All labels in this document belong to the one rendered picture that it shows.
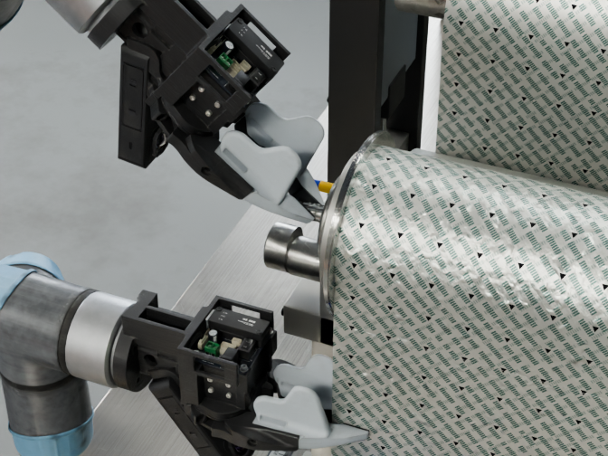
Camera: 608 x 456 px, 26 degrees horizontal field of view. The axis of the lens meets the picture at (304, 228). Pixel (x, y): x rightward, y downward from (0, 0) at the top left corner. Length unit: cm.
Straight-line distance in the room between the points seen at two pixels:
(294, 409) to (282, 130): 22
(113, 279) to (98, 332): 186
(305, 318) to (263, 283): 40
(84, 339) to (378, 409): 25
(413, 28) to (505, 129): 27
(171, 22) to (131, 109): 9
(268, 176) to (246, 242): 60
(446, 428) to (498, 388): 7
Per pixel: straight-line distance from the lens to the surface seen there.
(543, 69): 110
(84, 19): 96
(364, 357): 101
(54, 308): 111
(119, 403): 137
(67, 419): 120
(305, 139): 99
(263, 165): 96
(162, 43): 96
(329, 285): 96
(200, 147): 96
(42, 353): 112
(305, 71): 365
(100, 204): 318
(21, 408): 119
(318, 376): 107
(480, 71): 111
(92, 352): 109
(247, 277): 151
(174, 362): 108
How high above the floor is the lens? 186
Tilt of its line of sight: 37 degrees down
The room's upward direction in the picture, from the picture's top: straight up
